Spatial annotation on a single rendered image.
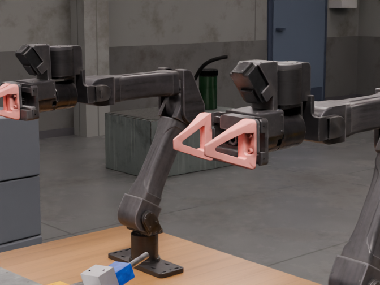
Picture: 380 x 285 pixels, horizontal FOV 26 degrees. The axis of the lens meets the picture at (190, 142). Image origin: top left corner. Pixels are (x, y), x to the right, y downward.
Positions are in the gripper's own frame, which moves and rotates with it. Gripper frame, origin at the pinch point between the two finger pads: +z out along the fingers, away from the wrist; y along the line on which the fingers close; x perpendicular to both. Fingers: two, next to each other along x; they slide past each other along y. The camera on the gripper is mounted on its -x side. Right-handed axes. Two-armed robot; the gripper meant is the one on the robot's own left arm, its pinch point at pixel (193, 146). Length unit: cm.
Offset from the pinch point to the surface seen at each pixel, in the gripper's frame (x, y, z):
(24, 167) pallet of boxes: 51, -213, -94
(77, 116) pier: 110, -635, -398
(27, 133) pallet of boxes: 37, -213, -97
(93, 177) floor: 127, -451, -289
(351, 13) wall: 21, -642, -862
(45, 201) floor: 125, -408, -219
